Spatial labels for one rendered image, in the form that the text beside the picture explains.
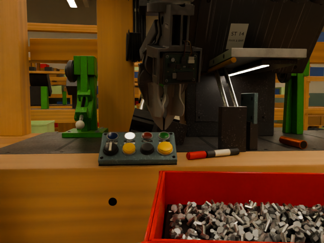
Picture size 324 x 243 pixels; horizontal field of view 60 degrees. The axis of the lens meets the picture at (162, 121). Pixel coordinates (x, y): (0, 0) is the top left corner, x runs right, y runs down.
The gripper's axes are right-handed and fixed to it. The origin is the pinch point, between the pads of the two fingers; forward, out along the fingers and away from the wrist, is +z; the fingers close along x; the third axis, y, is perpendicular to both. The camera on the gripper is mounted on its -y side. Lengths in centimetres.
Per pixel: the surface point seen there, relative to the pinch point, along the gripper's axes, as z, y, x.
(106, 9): -21, -71, 1
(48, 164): 9.2, -6.4, -20.7
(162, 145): 5.2, -0.4, 0.3
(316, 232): 3.2, 28.8, 7.5
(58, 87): 154, -720, -35
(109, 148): 5.5, -2.5, -9.4
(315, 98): 272, -830, 979
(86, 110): 10.0, -42.7, -10.7
